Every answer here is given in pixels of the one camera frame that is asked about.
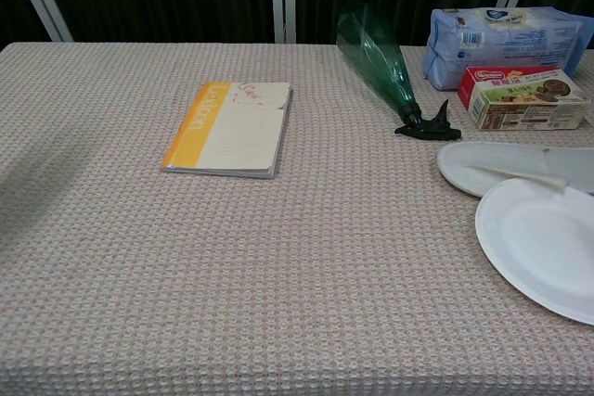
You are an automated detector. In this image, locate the lined notebook with yellow cover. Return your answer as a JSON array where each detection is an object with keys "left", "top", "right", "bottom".
[{"left": 160, "top": 81, "right": 293, "bottom": 179}]

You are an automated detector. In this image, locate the beige waffle tablecloth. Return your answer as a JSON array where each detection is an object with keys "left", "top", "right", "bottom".
[{"left": 0, "top": 41, "right": 594, "bottom": 396}]

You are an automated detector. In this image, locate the green spray bottle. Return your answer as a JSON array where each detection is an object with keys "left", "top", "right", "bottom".
[{"left": 336, "top": 2, "right": 463, "bottom": 142}]

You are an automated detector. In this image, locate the white disposable slipper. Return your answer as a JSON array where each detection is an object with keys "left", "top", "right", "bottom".
[{"left": 436, "top": 140, "right": 594, "bottom": 198}]

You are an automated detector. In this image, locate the red green biscuit box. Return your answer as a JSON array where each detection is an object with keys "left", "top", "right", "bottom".
[{"left": 457, "top": 65, "right": 591, "bottom": 132}]

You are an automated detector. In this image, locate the blue tissue pack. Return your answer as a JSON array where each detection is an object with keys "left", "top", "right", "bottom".
[{"left": 421, "top": 6, "right": 594, "bottom": 92}]

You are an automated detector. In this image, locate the white paper plate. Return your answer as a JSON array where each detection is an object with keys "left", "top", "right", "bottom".
[{"left": 474, "top": 176, "right": 594, "bottom": 326}]

